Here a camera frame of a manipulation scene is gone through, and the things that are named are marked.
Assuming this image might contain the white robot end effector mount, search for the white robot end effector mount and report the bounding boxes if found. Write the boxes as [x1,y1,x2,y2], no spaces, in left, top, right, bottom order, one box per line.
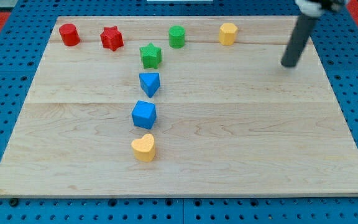
[295,0,348,17]

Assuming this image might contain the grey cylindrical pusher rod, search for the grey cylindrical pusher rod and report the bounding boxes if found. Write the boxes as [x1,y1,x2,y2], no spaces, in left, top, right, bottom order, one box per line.
[281,13,318,68]

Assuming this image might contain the yellow hexagon block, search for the yellow hexagon block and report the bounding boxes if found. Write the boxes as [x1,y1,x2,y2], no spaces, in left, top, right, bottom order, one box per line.
[218,23,238,45]

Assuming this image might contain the green cylinder block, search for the green cylinder block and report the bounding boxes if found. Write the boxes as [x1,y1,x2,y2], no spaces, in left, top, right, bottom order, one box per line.
[168,26,185,49]

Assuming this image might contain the green star block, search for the green star block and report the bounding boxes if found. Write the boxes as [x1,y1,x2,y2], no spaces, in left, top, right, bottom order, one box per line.
[139,43,162,69]

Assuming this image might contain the blue triangle block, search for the blue triangle block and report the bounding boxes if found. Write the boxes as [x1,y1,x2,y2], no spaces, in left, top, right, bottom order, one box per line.
[139,73,160,98]

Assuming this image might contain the blue cube block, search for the blue cube block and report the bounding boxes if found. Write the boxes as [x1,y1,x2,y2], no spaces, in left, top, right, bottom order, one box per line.
[131,100,157,129]

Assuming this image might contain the red star block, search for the red star block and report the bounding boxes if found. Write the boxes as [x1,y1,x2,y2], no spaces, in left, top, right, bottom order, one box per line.
[100,26,124,51]

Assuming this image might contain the wooden board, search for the wooden board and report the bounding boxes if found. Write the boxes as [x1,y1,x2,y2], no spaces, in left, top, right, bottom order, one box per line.
[0,16,358,198]

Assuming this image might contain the yellow heart block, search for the yellow heart block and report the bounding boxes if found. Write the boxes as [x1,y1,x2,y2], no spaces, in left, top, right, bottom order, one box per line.
[131,134,156,162]

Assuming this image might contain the red cylinder block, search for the red cylinder block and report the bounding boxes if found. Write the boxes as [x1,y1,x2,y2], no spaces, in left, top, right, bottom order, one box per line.
[58,23,80,46]

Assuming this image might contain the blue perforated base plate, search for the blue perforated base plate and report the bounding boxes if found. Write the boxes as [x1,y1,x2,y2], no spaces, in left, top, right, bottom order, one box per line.
[0,0,358,223]

